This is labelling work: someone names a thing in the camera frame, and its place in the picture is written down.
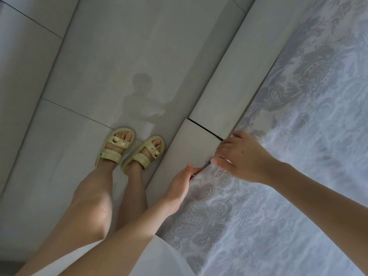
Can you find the person's left hand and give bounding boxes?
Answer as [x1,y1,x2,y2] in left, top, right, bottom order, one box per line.
[160,163,204,215]

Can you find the person's right hand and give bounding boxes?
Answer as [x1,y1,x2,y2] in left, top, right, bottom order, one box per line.
[210,130,283,186]

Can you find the blue-grey cloth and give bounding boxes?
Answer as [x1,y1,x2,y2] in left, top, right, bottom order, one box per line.
[156,0,368,276]

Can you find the person's right forearm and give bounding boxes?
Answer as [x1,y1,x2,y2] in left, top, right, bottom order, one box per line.
[264,161,368,274]

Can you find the person's left forearm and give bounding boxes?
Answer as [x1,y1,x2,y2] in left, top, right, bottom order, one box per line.
[60,198,179,276]

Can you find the person's right leg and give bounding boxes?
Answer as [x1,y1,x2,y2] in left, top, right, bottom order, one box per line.
[115,164,148,232]

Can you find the person's leg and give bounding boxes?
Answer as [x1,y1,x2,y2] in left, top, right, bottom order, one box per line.
[16,161,116,276]
[115,164,148,232]

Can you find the person's white shorts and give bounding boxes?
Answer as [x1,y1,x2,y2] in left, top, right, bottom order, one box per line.
[33,234,196,276]

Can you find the person's left leg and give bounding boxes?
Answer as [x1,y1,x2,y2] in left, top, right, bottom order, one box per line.
[16,161,116,276]

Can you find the beige strap sandal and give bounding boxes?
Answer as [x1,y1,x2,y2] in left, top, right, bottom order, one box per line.
[122,135,166,175]
[95,127,137,168]

